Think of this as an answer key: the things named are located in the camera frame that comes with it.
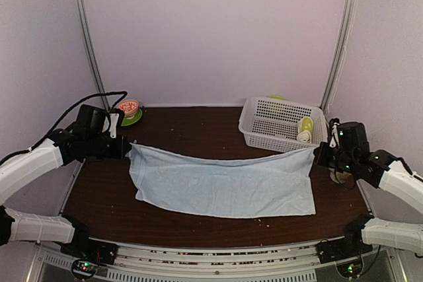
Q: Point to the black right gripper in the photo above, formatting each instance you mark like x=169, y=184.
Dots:
x=320, y=155

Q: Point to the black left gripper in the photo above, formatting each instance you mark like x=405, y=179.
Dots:
x=119, y=151

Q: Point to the green crocodile pattern towel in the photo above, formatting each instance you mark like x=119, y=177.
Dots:
x=305, y=130

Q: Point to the light blue towel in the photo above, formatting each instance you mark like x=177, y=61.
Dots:
x=274, y=186

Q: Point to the white perforated plastic basket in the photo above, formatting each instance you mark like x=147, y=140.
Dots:
x=273, y=124

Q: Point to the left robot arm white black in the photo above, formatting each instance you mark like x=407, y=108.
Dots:
x=92, y=134

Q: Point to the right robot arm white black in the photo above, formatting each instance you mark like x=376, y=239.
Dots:
x=347, y=151

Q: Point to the green plate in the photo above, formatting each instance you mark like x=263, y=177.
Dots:
x=127, y=121

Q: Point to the red patterned ceramic bowl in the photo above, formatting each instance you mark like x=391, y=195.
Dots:
x=129, y=107

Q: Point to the lime green bowl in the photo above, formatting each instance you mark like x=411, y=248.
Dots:
x=277, y=97

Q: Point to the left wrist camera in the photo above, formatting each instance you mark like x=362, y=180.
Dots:
x=112, y=122

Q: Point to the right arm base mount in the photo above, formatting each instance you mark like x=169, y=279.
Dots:
x=348, y=251

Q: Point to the front aluminium rail panel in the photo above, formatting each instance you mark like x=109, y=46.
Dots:
x=290, y=262

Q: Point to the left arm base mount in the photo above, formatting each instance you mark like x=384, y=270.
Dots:
x=89, y=254

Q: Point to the left aluminium frame post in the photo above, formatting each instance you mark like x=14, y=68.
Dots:
x=88, y=46

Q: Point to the aluminium frame post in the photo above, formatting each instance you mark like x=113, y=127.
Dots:
x=336, y=67
x=88, y=46

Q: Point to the right aluminium frame post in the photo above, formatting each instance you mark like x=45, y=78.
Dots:
x=336, y=67

